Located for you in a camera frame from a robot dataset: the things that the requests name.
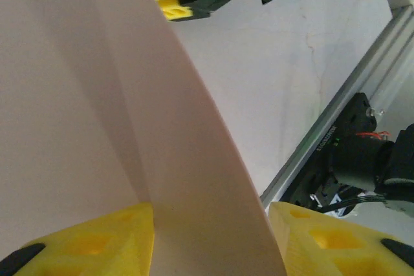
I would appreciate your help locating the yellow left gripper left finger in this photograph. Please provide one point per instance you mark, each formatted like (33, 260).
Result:
(97, 247)

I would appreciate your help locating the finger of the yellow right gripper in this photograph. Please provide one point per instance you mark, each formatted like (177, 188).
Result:
(171, 4)

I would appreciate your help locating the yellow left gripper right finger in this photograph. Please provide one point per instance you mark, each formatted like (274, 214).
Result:
(339, 250)

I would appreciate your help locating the brown cardboard sheet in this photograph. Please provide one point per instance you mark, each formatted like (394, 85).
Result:
(97, 95)

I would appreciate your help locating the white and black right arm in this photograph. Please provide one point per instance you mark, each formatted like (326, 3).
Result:
(355, 159)

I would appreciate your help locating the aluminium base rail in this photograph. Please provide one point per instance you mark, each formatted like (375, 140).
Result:
(372, 72)

